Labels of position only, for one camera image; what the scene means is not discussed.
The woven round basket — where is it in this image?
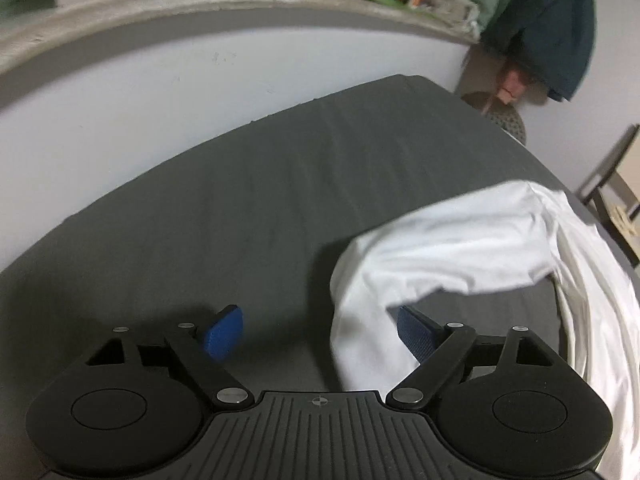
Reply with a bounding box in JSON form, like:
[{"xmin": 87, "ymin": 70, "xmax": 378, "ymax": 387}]
[{"xmin": 460, "ymin": 91, "xmax": 529, "ymax": 147}]

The wooden chair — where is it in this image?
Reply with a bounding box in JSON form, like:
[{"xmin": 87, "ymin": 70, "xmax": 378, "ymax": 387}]
[{"xmin": 575, "ymin": 122, "xmax": 640, "ymax": 269}]

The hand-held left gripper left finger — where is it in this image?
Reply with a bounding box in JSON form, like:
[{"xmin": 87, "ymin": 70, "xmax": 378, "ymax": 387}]
[{"xmin": 86, "ymin": 304, "xmax": 256, "ymax": 410}]

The grey bed sheet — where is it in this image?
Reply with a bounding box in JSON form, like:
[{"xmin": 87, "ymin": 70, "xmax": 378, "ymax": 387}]
[{"xmin": 0, "ymin": 74, "xmax": 640, "ymax": 397}]

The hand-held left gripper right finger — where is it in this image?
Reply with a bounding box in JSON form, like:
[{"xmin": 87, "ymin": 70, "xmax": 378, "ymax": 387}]
[{"xmin": 387, "ymin": 305, "xmax": 557, "ymax": 411}]

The white shirt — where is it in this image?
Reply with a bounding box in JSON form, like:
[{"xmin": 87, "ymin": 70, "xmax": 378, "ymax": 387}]
[{"xmin": 329, "ymin": 178, "xmax": 640, "ymax": 480}]

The pink box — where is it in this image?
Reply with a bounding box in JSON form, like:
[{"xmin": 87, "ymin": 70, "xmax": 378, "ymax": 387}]
[{"xmin": 496, "ymin": 67, "xmax": 527, "ymax": 107}]

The dark blue hoodie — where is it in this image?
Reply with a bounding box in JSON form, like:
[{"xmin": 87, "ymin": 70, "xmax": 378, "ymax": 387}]
[{"xmin": 482, "ymin": 0, "xmax": 599, "ymax": 104}]

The cream cord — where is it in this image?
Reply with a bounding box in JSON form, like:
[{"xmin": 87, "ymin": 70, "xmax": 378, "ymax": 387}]
[{"xmin": 614, "ymin": 204, "xmax": 640, "ymax": 233}]

